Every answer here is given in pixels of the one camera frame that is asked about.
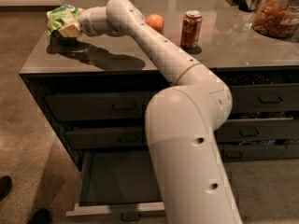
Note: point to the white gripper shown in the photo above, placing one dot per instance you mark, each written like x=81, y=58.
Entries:
x=88, y=22

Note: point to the green rice chip bag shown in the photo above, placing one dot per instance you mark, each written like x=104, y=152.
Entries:
x=60, y=17

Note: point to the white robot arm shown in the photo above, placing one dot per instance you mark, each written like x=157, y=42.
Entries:
x=180, y=120

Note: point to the top left drawer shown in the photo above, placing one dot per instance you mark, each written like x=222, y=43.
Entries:
x=97, y=106

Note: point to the middle left drawer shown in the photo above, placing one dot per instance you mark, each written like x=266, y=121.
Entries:
x=106, y=137

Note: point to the open bottom left drawer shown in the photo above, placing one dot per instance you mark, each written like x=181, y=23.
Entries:
x=117, y=185

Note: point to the top right drawer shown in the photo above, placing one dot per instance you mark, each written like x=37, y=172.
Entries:
x=262, y=92

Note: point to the grey kitchen island cabinet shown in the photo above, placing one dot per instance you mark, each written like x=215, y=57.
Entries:
x=116, y=64

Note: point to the orange fruit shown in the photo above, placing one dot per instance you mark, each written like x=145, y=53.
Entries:
x=156, y=22

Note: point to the red cola can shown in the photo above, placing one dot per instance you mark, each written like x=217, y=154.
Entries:
x=191, y=26

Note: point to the black shoe upper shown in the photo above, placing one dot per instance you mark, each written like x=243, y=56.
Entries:
x=5, y=186

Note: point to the black shoe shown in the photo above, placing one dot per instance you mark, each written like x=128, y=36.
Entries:
x=5, y=186
x=41, y=216

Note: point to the black shoe lower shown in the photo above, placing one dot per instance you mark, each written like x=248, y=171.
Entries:
x=41, y=216

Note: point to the glass jar of snacks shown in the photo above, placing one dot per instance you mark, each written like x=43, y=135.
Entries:
x=277, y=18

